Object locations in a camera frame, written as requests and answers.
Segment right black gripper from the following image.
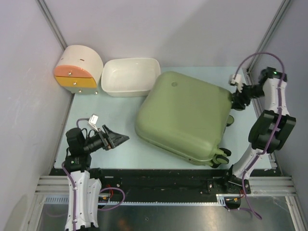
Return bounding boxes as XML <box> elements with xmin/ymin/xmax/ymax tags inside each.
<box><xmin>231</xmin><ymin>82</ymin><xmax>266</xmax><ymax>110</ymax></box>

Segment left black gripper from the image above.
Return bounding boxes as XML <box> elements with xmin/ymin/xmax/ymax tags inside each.
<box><xmin>83</xmin><ymin>124</ymin><xmax>128</xmax><ymax>153</ymax></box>

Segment green hard-shell suitcase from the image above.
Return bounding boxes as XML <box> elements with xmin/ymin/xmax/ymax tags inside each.
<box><xmin>135</xmin><ymin>71</ymin><xmax>231</xmax><ymax>168</ymax></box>

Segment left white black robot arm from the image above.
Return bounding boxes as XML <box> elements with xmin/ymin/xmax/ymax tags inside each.
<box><xmin>62</xmin><ymin>125</ymin><xmax>129</xmax><ymax>231</ymax></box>

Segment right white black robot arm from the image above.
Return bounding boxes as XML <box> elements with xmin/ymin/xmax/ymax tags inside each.
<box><xmin>222</xmin><ymin>67</ymin><xmax>296</xmax><ymax>193</ymax></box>

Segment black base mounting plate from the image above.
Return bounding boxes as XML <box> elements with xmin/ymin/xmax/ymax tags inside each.
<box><xmin>49</xmin><ymin>168</ymin><xmax>281</xmax><ymax>202</ymax></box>

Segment white rectangular plastic basin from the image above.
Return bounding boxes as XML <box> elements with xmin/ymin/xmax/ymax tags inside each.
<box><xmin>101</xmin><ymin>58</ymin><xmax>161</xmax><ymax>97</ymax></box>

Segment cream drawer box orange fronts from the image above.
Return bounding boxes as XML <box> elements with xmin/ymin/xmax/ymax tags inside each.
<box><xmin>53</xmin><ymin>45</ymin><xmax>104</xmax><ymax>94</ymax></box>

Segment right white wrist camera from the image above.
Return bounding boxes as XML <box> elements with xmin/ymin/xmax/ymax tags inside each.
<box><xmin>228</xmin><ymin>74</ymin><xmax>244</xmax><ymax>92</ymax></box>

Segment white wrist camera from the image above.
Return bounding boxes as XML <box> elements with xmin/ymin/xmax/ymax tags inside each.
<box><xmin>88</xmin><ymin>114</ymin><xmax>99</xmax><ymax>130</ymax></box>
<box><xmin>228</xmin><ymin>74</ymin><xmax>244</xmax><ymax>92</ymax></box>

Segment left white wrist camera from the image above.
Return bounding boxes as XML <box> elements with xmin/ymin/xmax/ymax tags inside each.
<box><xmin>88</xmin><ymin>114</ymin><xmax>99</xmax><ymax>130</ymax></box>

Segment aluminium frame rail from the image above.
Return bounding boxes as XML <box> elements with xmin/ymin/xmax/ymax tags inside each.
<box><xmin>36</xmin><ymin>176</ymin><xmax>296</xmax><ymax>196</ymax></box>

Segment white slotted cable duct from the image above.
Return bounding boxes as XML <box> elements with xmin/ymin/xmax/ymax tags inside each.
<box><xmin>44</xmin><ymin>193</ymin><xmax>228</xmax><ymax>206</ymax></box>

